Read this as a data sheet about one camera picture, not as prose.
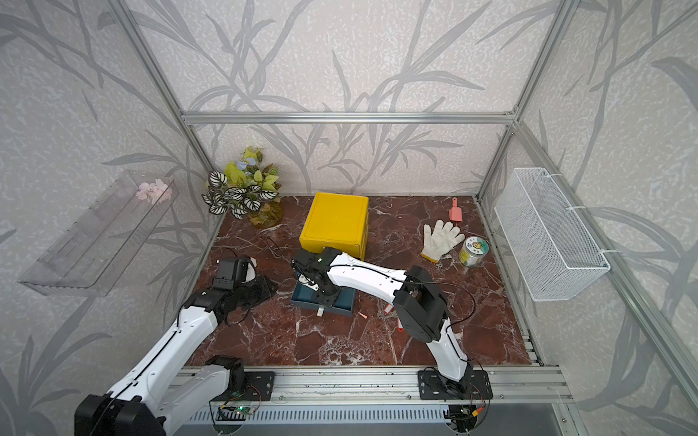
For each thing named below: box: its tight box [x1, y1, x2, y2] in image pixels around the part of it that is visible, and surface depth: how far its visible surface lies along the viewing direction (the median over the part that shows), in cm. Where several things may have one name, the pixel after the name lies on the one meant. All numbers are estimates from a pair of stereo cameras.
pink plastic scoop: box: [448, 197, 463, 223], surface depth 114 cm
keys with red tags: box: [383, 303, 405, 333], surface depth 89 cm
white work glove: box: [420, 219, 466, 264], surface depth 107 cm
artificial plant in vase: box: [200, 146, 284, 228], surface depth 93 cm
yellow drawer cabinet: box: [299, 192, 369, 261], surface depth 84 cm
